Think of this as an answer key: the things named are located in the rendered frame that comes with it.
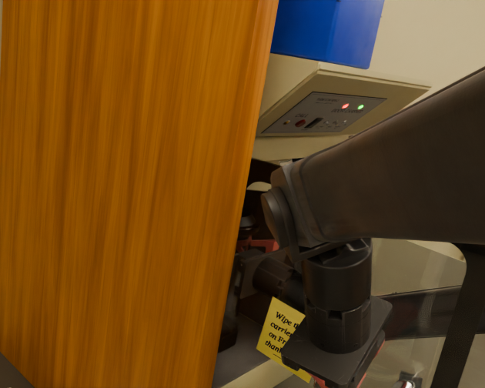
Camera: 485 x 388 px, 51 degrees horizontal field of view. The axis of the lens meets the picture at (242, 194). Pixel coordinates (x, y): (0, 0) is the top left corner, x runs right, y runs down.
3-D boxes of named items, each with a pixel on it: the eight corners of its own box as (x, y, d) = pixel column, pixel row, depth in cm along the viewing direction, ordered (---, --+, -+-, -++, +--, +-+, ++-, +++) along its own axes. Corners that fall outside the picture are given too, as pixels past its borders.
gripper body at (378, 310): (279, 366, 46) (272, 311, 42) (332, 292, 52) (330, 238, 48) (345, 399, 43) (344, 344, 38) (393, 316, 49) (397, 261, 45)
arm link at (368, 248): (316, 267, 37) (386, 244, 38) (282, 214, 43) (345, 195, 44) (320, 329, 41) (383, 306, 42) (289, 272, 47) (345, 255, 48)
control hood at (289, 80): (220, 132, 61) (234, 46, 58) (352, 131, 85) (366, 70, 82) (299, 157, 54) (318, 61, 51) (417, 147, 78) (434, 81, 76)
